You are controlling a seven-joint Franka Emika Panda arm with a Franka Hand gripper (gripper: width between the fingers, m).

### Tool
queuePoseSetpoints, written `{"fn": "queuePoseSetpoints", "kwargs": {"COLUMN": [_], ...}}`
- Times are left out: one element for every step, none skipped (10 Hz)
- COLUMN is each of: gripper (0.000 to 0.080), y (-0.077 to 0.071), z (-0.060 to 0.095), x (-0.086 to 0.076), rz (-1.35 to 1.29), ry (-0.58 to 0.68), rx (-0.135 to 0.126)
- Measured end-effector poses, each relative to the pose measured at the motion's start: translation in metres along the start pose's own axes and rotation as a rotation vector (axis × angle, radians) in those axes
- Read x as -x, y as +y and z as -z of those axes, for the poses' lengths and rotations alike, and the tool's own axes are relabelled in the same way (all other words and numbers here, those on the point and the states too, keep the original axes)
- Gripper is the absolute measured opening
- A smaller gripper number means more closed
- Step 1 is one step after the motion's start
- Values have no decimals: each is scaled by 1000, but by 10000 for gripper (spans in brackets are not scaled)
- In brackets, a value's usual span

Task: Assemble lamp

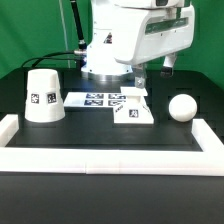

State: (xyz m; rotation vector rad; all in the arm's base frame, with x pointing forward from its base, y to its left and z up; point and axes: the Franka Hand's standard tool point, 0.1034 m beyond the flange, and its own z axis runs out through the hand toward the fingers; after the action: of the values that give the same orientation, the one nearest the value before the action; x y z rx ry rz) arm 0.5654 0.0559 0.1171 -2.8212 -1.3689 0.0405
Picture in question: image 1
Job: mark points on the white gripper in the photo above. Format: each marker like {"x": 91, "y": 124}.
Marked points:
{"x": 141, "y": 35}

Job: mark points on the white lamp base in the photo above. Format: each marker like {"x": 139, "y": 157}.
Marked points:
{"x": 134, "y": 109}

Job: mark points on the white lamp bulb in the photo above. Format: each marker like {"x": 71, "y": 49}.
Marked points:
{"x": 182, "y": 107}

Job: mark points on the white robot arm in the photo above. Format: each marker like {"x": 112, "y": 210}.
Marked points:
{"x": 100, "y": 63}

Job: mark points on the white lamp shade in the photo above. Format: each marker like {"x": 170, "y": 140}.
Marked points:
{"x": 44, "y": 102}

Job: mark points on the white marker sheet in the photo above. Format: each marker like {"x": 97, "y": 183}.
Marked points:
{"x": 91, "y": 99}

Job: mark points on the white U-shaped frame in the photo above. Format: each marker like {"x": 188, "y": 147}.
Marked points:
{"x": 209, "y": 161}

